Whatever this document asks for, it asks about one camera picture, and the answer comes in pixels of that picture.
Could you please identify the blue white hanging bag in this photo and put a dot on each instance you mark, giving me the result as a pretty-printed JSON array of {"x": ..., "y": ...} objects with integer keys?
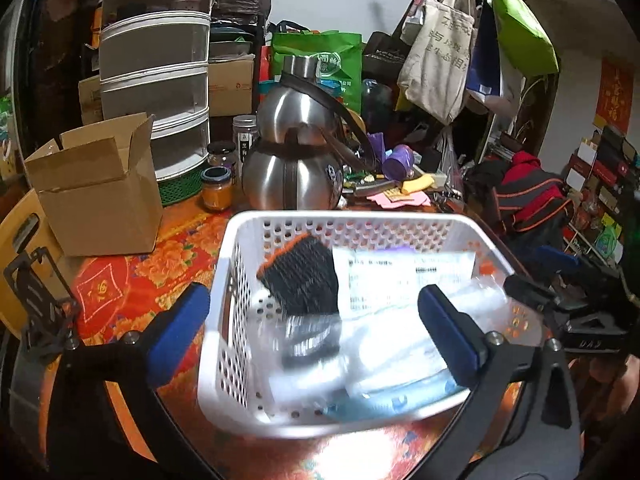
[{"x": 485, "y": 70}]

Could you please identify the person's right hand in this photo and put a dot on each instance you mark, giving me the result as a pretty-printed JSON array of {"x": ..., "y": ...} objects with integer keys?
[{"x": 617, "y": 380}]

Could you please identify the clear plastic bag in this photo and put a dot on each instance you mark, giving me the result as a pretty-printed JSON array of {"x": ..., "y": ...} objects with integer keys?
[
  {"x": 448, "y": 155},
  {"x": 390, "y": 350}
]

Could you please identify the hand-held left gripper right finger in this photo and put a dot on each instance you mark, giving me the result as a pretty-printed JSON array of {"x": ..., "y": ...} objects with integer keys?
[{"x": 450, "y": 335}]

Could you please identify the blue face mask packet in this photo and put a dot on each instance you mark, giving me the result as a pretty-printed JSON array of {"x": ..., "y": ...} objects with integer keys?
[{"x": 390, "y": 403}]

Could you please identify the white tiered storage organizer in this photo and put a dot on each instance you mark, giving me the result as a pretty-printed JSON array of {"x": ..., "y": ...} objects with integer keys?
[{"x": 150, "y": 50}]

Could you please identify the black bag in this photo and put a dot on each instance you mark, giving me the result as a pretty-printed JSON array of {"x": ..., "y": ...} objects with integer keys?
[{"x": 385, "y": 55}]

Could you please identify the clear plastic packet white label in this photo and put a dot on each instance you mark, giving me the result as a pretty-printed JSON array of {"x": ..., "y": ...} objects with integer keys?
[{"x": 390, "y": 280}]

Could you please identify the green shopping bag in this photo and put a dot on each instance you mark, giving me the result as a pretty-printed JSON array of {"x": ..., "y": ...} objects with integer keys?
[{"x": 340, "y": 50}]

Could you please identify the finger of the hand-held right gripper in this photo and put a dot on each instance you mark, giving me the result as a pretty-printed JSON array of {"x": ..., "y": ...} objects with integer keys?
[
  {"x": 525, "y": 287},
  {"x": 555, "y": 258}
]

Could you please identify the beige canvas tote bag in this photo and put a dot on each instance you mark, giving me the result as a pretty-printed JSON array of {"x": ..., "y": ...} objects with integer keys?
[{"x": 435, "y": 60}]

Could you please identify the red black garment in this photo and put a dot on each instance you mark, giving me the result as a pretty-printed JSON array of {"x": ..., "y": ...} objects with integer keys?
[{"x": 535, "y": 190}]

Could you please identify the black knit glove orange cuff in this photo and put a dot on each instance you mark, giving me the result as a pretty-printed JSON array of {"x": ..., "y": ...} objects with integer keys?
[{"x": 300, "y": 275}]

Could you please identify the gourd-shaped steel kettle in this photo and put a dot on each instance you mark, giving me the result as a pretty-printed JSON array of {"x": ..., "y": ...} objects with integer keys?
[{"x": 290, "y": 180}]

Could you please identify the tall clear jar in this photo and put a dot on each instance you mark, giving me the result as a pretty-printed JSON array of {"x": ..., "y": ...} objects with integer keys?
[{"x": 245, "y": 137}]

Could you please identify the orange glass jar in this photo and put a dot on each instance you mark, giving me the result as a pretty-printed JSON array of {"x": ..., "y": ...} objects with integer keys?
[{"x": 216, "y": 195}]

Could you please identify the red wall poster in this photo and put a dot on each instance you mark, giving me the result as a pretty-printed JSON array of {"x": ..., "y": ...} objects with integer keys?
[{"x": 615, "y": 95}]

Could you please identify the purple cup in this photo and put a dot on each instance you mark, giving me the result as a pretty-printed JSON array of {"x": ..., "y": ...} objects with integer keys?
[{"x": 398, "y": 162}]

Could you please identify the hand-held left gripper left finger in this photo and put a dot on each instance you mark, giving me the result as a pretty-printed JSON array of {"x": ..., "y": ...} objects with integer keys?
[{"x": 175, "y": 340}]

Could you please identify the black folding phone holder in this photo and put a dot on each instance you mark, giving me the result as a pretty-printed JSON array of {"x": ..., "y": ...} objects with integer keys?
[{"x": 35, "y": 300}]

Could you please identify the open cardboard box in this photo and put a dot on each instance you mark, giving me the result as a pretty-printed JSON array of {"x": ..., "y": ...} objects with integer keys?
[{"x": 100, "y": 220}]

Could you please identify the lime green bag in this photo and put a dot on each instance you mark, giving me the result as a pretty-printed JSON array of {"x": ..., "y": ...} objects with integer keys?
[{"x": 525, "y": 35}]

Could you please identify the red floral tablecloth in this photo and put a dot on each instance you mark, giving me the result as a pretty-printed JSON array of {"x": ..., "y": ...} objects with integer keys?
[{"x": 140, "y": 270}]

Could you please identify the green plastic basket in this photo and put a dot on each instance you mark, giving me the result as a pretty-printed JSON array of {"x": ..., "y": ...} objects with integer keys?
[{"x": 180, "y": 190}]

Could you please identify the small brown cardboard carton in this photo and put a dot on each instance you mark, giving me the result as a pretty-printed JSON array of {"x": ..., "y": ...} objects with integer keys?
[{"x": 90, "y": 102}]

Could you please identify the clear hanging plastic bag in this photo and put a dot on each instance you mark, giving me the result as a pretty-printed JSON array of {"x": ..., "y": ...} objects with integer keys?
[{"x": 448, "y": 155}]

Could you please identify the yellow sponge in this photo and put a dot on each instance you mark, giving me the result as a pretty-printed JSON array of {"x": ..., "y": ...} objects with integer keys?
[{"x": 417, "y": 185}]

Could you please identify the shelf of assorted boxes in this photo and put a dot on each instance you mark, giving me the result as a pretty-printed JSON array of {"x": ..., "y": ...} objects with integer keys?
[{"x": 605, "y": 185}]

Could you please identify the pink paper sheet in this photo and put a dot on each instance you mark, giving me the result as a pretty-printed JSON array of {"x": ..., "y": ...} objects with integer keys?
[{"x": 395, "y": 199}]

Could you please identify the clear plastic bottle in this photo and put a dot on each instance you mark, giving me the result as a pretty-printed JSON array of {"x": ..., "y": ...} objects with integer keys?
[{"x": 376, "y": 97}]

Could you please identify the white perforated plastic basket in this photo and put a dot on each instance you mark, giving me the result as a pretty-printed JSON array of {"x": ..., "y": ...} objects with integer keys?
[{"x": 350, "y": 217}]

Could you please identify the dark lidded glass jar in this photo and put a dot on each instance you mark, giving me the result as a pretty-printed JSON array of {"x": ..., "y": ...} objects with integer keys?
[{"x": 221, "y": 156}]

